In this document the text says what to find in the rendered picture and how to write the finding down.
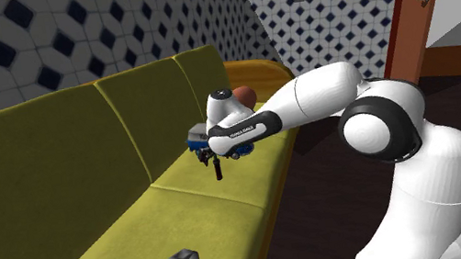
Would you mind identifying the brown round object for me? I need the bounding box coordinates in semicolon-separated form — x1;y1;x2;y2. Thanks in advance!
230;83;260;112

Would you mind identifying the olive green sofa wooden frame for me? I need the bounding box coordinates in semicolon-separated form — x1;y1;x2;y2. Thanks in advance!
0;33;322;259

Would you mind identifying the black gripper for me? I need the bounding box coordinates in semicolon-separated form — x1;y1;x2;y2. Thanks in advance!
196;145;225;185

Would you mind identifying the blue toy vehicle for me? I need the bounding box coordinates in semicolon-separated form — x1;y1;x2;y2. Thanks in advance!
186;129;259;167

